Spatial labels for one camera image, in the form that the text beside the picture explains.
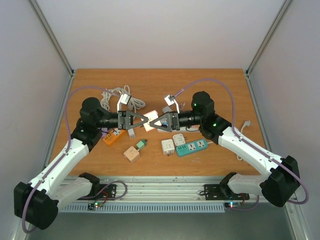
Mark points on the slotted cable duct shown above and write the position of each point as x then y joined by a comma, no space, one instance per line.
137,208

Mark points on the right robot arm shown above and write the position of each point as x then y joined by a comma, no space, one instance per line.
278,176

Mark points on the white cube socket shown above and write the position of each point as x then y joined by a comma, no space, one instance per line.
168,147

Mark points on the beige cube socket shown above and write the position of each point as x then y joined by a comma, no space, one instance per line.
132,154

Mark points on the teal power strip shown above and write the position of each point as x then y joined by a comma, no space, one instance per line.
191,147

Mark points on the long white power strip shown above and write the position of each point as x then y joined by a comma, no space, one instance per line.
193,128

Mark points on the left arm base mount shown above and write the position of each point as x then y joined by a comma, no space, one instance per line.
102,192

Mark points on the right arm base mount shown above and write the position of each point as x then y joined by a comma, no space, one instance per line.
214,192

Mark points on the green plug adapter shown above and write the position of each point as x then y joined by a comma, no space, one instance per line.
141,144

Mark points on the small white charger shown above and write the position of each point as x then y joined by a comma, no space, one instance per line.
166,109

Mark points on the pink cube socket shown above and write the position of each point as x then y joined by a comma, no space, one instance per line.
151,116

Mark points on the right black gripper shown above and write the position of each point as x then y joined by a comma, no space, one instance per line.
175,121

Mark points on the orange power strip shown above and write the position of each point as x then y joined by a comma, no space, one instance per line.
112,137

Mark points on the white round-corner adapter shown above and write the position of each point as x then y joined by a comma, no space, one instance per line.
179,139

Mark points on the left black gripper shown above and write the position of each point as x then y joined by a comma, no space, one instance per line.
124,120

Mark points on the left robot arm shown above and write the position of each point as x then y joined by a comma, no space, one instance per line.
39,201

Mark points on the white usb charger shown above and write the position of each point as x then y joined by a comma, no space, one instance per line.
131,133

